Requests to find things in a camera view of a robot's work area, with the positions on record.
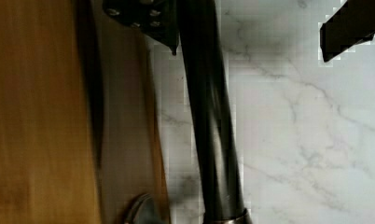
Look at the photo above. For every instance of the bamboo drawer cabinet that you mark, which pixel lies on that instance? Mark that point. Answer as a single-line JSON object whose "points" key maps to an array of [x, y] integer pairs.
{"points": [[79, 141]]}

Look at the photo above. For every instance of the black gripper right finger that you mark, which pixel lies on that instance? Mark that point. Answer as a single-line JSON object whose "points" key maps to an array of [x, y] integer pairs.
{"points": [[352, 24]]}

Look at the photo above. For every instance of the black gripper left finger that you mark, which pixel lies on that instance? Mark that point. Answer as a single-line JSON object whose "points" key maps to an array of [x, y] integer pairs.
{"points": [[154, 18]]}

